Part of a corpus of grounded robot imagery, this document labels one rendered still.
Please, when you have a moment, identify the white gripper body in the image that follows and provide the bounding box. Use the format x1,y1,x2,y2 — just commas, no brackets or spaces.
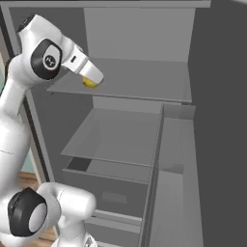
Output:
78,60,105,86

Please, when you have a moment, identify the yellow lemon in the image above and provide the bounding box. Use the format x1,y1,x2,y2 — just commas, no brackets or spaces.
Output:
82,76,99,89

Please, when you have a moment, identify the grey fridge shelf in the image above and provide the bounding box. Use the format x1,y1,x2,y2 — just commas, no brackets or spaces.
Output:
46,57,193,104
60,107,163,168

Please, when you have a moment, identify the grey open fridge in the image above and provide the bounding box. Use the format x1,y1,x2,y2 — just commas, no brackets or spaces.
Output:
0,0,247,247

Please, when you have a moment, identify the grey fridge drawer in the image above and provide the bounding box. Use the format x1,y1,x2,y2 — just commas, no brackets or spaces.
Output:
61,156,151,218

